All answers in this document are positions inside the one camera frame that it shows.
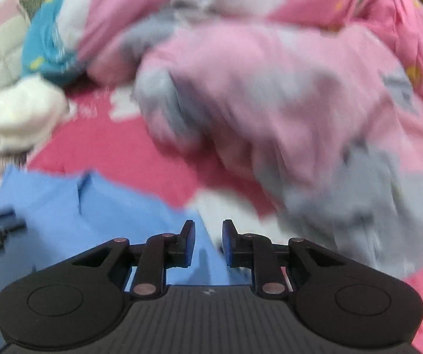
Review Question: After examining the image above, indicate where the light blue t-shirt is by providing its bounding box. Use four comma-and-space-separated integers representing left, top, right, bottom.
0, 167, 249, 347

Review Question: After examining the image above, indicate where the cream checkered knit sweater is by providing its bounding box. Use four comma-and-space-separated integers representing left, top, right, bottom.
0, 75, 69, 167

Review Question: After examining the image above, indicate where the pink patterned quilt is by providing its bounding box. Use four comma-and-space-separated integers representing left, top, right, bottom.
22, 0, 423, 277

